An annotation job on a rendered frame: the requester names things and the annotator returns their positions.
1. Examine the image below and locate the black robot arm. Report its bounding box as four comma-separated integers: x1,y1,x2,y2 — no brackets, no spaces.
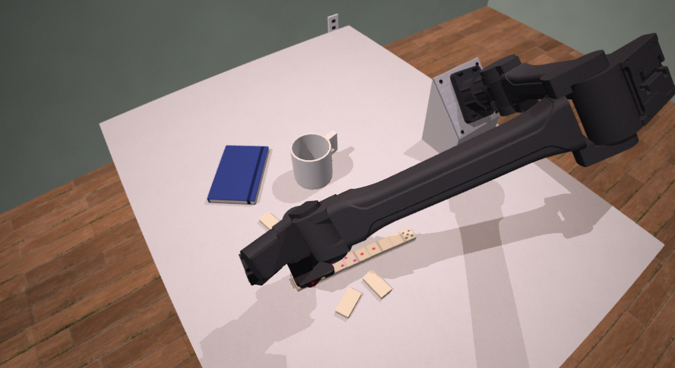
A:
238,33,675,286

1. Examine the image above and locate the grey mug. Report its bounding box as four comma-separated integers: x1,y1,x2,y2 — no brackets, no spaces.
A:
290,130,338,189

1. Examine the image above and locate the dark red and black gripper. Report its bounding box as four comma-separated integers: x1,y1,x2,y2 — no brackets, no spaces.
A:
294,253,334,288

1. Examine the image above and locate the blue notebook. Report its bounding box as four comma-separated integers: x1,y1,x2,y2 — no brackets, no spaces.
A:
207,145,269,205

